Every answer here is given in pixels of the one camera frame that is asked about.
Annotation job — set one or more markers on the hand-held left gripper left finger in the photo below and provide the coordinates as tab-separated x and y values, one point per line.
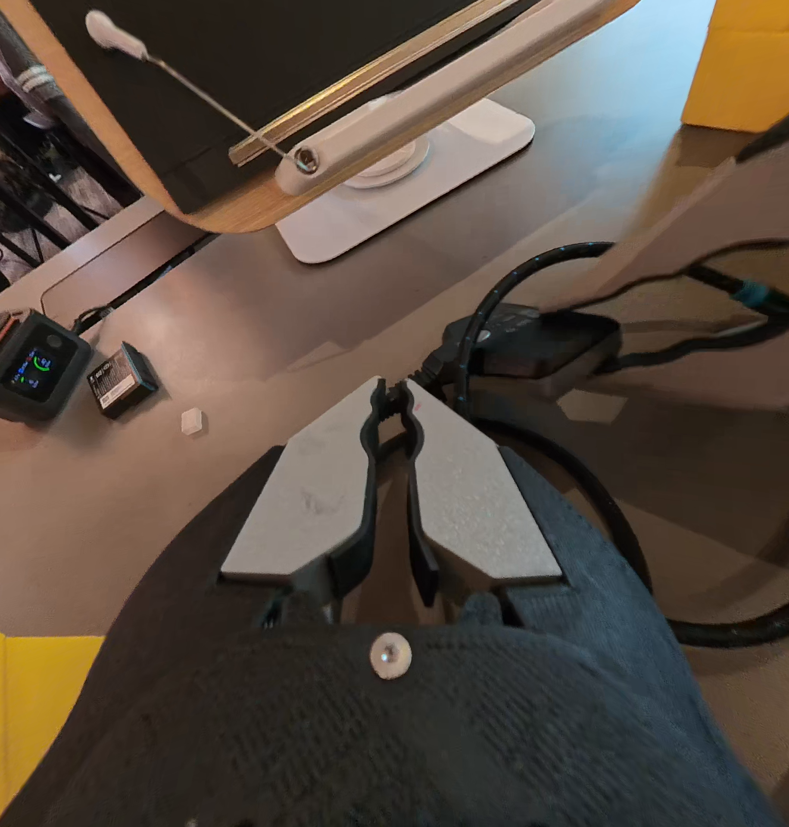
291	510

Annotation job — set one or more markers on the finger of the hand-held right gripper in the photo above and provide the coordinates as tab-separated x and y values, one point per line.
743	375
724	213

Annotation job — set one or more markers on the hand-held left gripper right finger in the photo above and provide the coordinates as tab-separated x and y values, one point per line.
478	510

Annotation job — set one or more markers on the yellow plastic bin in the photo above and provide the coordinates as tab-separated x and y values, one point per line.
19	711
743	64

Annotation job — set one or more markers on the black hdmi switch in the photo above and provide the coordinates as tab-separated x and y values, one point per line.
549	349

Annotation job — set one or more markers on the small white square piece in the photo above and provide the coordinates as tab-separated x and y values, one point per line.
192	422

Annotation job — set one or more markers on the dark charger case with display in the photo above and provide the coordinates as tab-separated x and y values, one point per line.
71	362

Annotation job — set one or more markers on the monitor on white stand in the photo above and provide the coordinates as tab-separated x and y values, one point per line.
329	226

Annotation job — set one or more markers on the black camera battery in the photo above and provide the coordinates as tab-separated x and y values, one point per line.
123	381

